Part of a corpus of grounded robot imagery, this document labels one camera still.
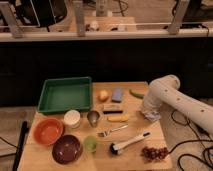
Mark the green plastic tray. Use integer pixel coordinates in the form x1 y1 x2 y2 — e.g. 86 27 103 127
38 77 93 115

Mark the dark purple bowl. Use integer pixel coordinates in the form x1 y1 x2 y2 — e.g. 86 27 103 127
52 135 82 164

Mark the white handled dish brush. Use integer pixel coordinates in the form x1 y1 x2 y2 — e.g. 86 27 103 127
109 132 150 155

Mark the white cup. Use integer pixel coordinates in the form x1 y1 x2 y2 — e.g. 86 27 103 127
64 110 81 128

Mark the metal cup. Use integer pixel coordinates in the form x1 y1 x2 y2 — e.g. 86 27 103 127
87 110 100 127

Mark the brown grape bunch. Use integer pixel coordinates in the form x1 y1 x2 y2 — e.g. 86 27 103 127
141 147 169 162

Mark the orange bowl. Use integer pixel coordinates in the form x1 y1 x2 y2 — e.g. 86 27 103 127
33 118 64 146

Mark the light blue towel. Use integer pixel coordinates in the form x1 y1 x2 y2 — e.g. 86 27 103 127
143 111 161 122

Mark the black floor cable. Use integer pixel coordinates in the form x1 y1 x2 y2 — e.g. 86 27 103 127
168 108 213 171

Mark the yellow orange fruit toy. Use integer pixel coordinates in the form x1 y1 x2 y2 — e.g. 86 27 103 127
98 90 109 102

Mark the black wooden eraser block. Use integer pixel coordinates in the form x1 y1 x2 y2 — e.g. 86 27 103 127
102 104 123 114

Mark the green cucumber toy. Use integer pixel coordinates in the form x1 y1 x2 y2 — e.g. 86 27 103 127
129 89 145 99

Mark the small green cup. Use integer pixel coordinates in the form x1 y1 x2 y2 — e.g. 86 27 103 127
83 136 98 153

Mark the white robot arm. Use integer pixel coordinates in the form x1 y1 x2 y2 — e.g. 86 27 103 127
142 75 213 134

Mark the blue sponge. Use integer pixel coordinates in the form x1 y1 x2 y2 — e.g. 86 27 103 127
111 88 123 103

